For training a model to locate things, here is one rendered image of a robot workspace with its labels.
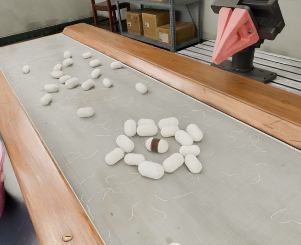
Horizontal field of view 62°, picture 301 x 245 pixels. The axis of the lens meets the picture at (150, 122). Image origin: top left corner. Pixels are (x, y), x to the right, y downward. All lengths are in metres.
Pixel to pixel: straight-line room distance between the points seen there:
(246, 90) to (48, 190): 0.39
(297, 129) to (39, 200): 0.38
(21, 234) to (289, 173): 0.40
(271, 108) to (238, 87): 0.09
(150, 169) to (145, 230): 0.08
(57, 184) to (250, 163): 0.27
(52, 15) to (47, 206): 4.74
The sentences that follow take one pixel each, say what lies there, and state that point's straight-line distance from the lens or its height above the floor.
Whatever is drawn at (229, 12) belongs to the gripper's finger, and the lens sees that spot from 0.42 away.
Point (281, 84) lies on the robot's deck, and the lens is 0.79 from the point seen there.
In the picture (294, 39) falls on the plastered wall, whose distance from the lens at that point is 2.56.
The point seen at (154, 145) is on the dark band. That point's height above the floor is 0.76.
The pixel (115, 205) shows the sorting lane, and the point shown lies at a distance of 0.34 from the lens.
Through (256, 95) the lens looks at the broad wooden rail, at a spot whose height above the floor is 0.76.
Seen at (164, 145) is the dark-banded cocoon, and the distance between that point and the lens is 0.39.
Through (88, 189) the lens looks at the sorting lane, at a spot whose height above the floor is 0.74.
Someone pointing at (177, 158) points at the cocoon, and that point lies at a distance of 0.36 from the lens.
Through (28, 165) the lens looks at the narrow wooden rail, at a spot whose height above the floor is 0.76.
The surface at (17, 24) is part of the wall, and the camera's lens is 4.86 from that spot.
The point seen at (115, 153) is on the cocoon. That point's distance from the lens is 0.39.
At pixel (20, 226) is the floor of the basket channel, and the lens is 0.46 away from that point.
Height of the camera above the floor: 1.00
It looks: 34 degrees down
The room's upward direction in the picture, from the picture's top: 7 degrees counter-clockwise
